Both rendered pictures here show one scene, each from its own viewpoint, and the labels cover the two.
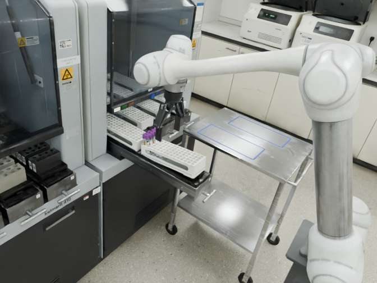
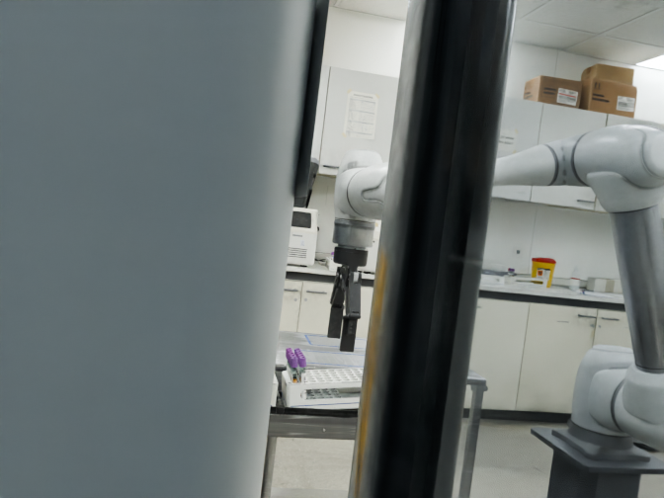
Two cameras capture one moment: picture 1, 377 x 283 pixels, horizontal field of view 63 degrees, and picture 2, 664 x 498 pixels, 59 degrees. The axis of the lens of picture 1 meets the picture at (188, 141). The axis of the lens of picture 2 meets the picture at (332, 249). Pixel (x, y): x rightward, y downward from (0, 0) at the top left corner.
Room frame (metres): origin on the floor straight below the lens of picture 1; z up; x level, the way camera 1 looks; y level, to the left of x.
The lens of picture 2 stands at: (0.23, 0.98, 1.22)
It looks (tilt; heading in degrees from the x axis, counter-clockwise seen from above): 3 degrees down; 318
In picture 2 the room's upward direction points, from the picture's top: 7 degrees clockwise
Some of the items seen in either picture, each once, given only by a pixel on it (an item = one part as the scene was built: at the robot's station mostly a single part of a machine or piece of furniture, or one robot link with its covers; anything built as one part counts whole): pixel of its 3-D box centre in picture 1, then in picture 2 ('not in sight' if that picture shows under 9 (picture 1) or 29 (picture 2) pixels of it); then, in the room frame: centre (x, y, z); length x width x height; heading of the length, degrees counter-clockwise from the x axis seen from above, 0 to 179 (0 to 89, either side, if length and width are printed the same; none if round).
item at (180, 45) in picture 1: (176, 56); (361, 185); (1.16, 0.10, 1.30); 0.13 x 0.11 x 0.16; 155
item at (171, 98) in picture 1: (172, 99); (349, 268); (1.17, 0.09, 1.12); 0.08 x 0.07 x 0.09; 150
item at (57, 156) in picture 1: (47, 162); not in sight; (0.97, 0.54, 0.85); 0.12 x 0.02 x 0.06; 151
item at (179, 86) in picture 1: (174, 82); (353, 234); (1.17, 0.09, 1.19); 0.09 x 0.09 x 0.06
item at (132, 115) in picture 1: (127, 114); not in sight; (1.50, 0.36, 0.83); 0.30 x 0.10 x 0.06; 60
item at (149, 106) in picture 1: (145, 106); not in sight; (1.63, 0.28, 0.83); 0.30 x 0.10 x 0.06; 60
